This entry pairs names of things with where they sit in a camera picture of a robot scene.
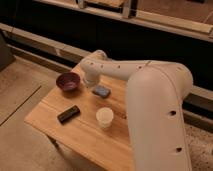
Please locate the white plastic cup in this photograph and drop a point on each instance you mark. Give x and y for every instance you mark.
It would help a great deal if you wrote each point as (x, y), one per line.
(104, 117)

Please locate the black rectangular block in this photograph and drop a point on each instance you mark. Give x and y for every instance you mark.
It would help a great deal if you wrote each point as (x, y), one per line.
(68, 114)

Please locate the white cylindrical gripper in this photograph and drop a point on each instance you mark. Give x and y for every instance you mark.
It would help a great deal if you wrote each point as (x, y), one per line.
(91, 80)

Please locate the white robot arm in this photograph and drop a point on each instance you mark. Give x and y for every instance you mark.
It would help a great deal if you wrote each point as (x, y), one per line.
(154, 95)

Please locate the blue sponge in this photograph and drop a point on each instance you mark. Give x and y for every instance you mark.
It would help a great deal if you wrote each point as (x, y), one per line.
(101, 91)

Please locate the dark red ceramic bowl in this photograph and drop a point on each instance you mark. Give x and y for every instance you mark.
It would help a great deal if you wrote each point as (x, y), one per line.
(68, 81)

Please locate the wooden table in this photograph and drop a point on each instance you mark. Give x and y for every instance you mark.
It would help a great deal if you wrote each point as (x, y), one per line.
(108, 148)

